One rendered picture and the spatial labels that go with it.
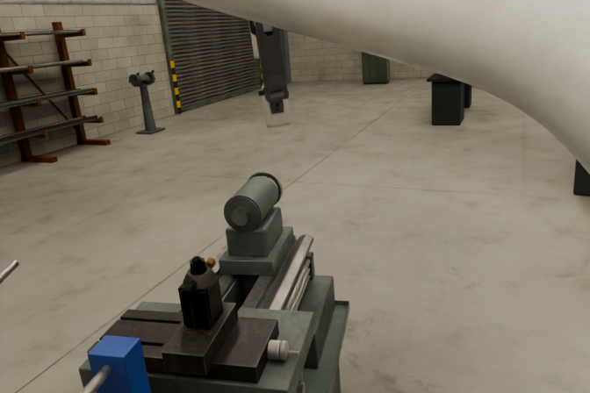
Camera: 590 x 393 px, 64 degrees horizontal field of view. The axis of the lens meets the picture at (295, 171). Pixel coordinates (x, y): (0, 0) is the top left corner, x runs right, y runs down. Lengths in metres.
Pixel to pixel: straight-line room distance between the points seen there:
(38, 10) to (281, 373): 8.45
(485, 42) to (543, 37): 0.03
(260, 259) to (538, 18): 1.48
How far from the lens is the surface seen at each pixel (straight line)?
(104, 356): 1.03
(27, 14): 9.07
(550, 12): 0.26
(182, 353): 1.12
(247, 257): 1.69
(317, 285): 1.96
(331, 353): 1.84
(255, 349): 1.17
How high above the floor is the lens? 1.67
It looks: 17 degrees down
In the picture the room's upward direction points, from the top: 5 degrees counter-clockwise
